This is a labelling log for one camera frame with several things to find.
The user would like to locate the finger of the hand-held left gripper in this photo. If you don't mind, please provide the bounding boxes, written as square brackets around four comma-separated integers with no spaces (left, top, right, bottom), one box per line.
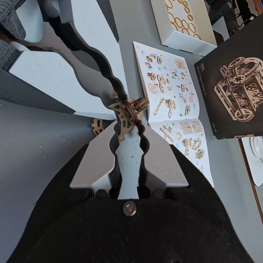
[58,0,129,101]
[9,44,119,121]

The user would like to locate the wooden ring part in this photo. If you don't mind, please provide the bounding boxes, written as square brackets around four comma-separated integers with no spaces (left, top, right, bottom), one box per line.
[91,118,110,136]

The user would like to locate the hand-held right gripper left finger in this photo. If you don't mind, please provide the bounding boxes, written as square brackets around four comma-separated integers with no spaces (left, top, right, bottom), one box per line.
[69,120,122,199]

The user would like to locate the black model kit box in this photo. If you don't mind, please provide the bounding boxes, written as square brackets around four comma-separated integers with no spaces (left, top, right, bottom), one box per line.
[194,13,263,140]

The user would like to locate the open assembly instruction booklet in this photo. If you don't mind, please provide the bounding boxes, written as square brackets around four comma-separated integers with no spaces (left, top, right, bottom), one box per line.
[133,41,214,188]

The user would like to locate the dark cables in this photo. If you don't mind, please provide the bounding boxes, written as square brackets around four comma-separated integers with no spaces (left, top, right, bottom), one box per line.
[225,8,259,28]

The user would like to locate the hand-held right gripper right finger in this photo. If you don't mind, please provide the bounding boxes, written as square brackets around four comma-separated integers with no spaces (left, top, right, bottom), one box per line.
[137,121,189,199]

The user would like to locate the wooden model gear assembly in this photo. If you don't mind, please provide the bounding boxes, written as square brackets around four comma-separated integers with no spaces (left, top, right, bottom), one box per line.
[108,90,149,142]

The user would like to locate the white box with gold rings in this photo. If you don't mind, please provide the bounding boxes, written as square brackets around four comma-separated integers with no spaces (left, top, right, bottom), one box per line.
[150,0,218,57]

